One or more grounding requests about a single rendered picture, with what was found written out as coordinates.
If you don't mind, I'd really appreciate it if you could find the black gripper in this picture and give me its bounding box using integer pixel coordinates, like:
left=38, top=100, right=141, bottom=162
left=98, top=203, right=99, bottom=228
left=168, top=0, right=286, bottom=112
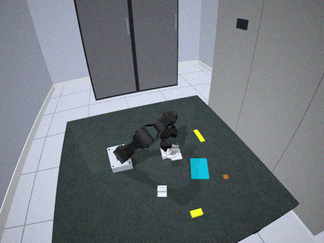
left=159, top=128, right=172, bottom=152

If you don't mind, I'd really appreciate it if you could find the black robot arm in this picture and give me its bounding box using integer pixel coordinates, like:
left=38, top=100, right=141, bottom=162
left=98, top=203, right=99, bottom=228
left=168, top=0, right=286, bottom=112
left=113, top=111, right=178, bottom=164

